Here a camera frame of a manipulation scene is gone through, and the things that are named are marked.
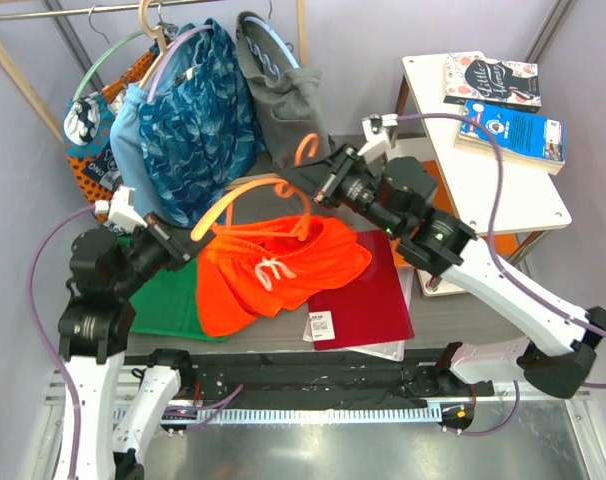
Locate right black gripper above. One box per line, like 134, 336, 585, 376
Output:
280, 142, 403, 237

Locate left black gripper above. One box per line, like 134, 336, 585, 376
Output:
113, 208, 216, 293

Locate orange plastic hanger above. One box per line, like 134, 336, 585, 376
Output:
189, 132, 320, 244

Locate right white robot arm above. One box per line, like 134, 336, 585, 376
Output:
279, 145, 606, 399

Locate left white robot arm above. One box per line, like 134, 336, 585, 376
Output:
55, 213, 214, 479

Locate grey shorts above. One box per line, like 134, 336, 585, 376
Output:
236, 11, 333, 167

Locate blue patterned shorts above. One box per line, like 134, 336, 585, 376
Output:
138, 18, 265, 226

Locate light blue shorts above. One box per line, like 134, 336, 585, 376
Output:
110, 47, 176, 223

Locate orange dotted patterned shorts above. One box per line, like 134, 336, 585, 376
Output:
62, 70, 134, 205

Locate light blue hanger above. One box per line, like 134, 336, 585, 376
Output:
241, 13, 300, 79

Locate lilac hanger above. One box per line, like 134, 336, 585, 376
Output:
139, 25, 212, 103

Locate beige wooden hanger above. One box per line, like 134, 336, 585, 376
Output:
138, 0, 179, 90

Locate green hanger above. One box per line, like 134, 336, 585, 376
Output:
72, 5, 155, 100

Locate green plastic tray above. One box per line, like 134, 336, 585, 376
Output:
130, 258, 228, 343

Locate red folder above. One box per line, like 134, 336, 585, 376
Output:
306, 228, 415, 351

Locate Little Women book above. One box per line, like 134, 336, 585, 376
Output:
444, 52, 542, 113

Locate white papers under folder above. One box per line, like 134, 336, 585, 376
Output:
300, 269, 415, 362

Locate orange board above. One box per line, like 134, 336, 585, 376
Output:
390, 160, 519, 268

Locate white two-tier shelf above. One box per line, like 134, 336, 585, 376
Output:
381, 50, 573, 299

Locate blue paperback book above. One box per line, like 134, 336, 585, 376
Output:
463, 100, 566, 175

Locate wooden clothes rack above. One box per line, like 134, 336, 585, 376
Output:
0, 0, 319, 191

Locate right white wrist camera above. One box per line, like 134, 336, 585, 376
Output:
358, 114, 398, 164

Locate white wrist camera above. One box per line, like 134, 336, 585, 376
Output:
358, 114, 398, 164
93, 185, 147, 233

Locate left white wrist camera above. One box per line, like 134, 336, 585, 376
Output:
93, 185, 147, 233

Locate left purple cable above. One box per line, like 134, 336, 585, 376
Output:
26, 204, 99, 480

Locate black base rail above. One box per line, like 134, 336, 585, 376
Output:
175, 350, 470, 410

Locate white cable duct strip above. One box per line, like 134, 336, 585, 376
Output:
102, 405, 443, 425

